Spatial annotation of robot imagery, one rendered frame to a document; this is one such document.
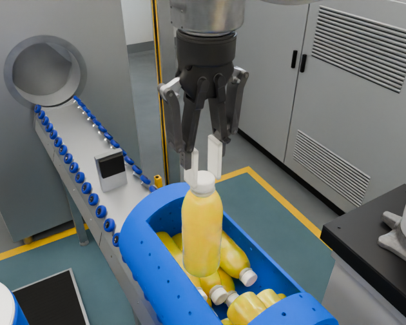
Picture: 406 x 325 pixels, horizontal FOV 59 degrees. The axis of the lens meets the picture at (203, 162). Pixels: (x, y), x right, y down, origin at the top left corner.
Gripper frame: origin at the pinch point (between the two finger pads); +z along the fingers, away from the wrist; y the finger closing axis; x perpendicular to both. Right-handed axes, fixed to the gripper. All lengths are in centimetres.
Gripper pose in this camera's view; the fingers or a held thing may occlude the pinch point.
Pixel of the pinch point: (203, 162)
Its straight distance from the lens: 56.1
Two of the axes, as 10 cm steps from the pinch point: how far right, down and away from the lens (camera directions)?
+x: 5.4, 5.0, -6.8
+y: -8.4, 3.0, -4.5
